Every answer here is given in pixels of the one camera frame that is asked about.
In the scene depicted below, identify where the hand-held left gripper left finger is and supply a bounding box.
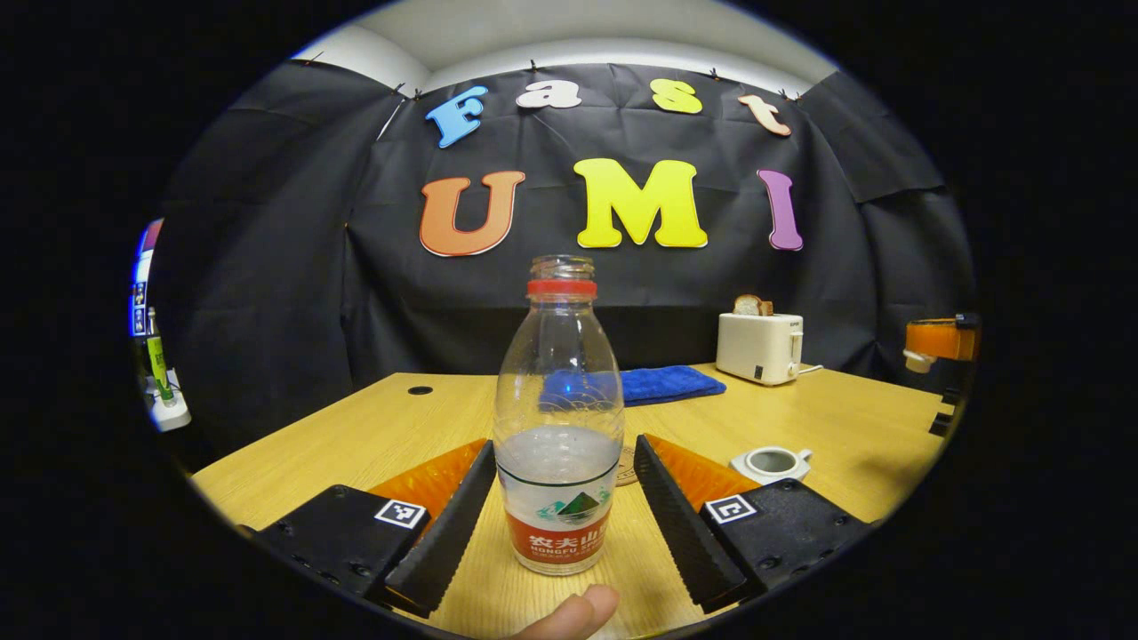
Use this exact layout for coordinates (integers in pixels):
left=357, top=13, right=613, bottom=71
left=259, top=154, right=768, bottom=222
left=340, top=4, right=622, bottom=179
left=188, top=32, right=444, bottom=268
left=249, top=437, right=497, bottom=620

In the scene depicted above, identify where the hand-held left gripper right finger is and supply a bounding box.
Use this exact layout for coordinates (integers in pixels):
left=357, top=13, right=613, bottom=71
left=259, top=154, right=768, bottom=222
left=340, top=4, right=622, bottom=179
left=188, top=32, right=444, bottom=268
left=633, top=433, right=875, bottom=616

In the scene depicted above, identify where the white teacup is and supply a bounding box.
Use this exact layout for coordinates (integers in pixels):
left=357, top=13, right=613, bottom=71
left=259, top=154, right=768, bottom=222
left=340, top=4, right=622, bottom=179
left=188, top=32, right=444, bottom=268
left=729, top=445, right=813, bottom=486

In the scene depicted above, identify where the clear plastic water bottle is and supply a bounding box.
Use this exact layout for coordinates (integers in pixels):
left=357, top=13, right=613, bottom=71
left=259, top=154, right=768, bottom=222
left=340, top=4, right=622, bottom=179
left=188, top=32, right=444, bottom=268
left=493, top=255, right=626, bottom=577

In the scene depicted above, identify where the green drink bottle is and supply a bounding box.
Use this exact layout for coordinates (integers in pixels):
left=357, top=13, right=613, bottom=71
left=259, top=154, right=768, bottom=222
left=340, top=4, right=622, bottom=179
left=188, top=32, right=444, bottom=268
left=147, top=307, right=174, bottom=405

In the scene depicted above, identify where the blue folded towel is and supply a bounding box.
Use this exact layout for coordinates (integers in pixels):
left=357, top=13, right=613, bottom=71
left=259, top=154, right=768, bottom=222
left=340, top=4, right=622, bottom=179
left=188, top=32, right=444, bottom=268
left=538, top=365, right=727, bottom=412

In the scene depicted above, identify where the white toaster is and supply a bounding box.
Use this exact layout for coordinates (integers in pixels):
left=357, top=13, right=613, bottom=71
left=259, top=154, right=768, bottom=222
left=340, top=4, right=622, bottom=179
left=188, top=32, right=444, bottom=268
left=716, top=312, right=805, bottom=387

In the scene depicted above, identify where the white side table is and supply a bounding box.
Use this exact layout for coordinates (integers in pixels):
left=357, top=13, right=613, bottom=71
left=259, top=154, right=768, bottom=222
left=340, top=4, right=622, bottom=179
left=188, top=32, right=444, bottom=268
left=147, top=369, right=192, bottom=433

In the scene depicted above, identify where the black backdrop cloth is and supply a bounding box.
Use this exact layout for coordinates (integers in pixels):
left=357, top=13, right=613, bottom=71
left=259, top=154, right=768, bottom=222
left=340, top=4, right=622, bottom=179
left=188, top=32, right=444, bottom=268
left=147, top=58, right=977, bottom=454

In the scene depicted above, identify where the computer monitor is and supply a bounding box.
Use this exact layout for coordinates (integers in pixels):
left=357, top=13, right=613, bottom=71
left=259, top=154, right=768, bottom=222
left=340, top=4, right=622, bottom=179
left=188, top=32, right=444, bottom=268
left=132, top=218, right=165, bottom=339

